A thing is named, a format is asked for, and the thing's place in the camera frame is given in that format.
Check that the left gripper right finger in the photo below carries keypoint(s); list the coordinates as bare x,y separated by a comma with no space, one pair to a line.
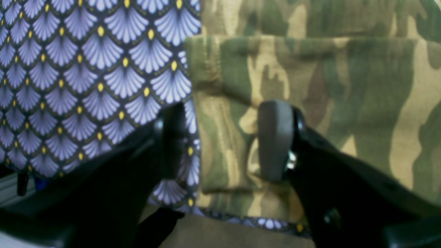
347,203

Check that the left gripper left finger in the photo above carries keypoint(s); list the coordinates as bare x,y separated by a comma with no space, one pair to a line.
99,204

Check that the camouflage T-shirt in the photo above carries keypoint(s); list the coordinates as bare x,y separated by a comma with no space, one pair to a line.
365,73

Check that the fan-patterned purple tablecloth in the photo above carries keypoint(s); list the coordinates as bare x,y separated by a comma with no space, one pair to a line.
78,76

